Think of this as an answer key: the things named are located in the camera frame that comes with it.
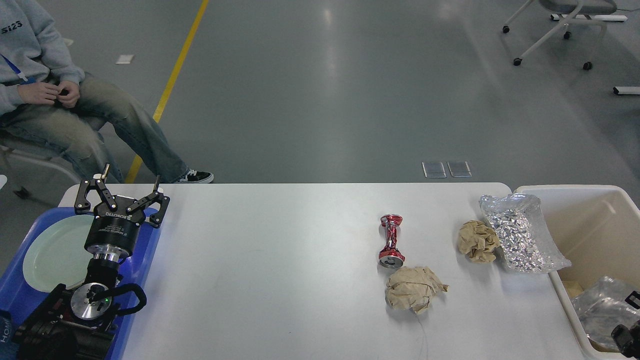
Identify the beige plastic bin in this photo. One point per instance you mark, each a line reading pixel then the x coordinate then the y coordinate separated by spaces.
pixel 597 228

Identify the white floor bar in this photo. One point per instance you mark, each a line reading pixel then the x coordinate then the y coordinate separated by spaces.
pixel 626 90

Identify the white desk foot bar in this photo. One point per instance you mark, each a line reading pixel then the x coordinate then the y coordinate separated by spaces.
pixel 620 18

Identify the mint green plate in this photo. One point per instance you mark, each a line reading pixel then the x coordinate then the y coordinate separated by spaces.
pixel 58 255

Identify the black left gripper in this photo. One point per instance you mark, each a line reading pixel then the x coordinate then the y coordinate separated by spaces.
pixel 114 232

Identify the floor outlet plate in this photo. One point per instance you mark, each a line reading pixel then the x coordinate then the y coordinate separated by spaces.
pixel 459 169
pixel 434 170

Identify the right floor outlet plate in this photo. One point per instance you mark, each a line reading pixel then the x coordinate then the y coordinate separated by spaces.
pixel 459 169

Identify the crushed red soda can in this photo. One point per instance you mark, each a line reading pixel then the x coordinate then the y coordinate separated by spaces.
pixel 389 256

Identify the silver foil bag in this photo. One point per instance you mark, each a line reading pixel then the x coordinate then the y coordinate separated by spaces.
pixel 526 244

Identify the seated person grey hoodie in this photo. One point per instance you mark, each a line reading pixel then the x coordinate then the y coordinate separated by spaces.
pixel 48 100

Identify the crumpled brown paper ball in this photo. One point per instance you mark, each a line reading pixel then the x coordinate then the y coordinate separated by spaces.
pixel 413 288

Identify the brown paper bag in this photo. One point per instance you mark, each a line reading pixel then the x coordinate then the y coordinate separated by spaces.
pixel 572 288

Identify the white chair of person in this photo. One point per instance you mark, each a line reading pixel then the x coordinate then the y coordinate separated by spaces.
pixel 16 148

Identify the small crumpled brown paper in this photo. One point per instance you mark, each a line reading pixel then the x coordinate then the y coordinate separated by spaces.
pixel 478 242

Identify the left floor outlet plate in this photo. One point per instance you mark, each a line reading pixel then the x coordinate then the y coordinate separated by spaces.
pixel 434 170

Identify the blue plastic tray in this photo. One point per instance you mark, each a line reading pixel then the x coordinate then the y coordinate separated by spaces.
pixel 20 300

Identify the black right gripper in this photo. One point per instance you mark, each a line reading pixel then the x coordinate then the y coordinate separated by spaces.
pixel 627 339

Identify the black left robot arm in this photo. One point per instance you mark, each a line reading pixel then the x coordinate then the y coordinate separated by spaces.
pixel 78 323

